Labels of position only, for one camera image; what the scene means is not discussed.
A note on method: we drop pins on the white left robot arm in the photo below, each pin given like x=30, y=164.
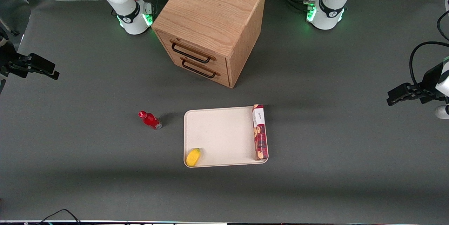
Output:
x=331, y=4

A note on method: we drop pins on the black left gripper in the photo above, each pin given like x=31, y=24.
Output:
x=428, y=80

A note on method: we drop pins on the yellow lemon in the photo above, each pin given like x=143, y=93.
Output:
x=193, y=157

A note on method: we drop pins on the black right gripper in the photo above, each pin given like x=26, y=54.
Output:
x=7, y=60

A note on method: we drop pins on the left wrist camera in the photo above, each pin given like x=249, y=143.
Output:
x=442, y=112

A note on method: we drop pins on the beige rectangular tray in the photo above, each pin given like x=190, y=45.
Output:
x=224, y=137

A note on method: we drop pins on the red coke bottle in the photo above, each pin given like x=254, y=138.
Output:
x=151, y=120

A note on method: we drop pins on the red cookie box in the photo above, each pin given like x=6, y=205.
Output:
x=260, y=132

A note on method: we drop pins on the wooden two-drawer cabinet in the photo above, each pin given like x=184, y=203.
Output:
x=210, y=11

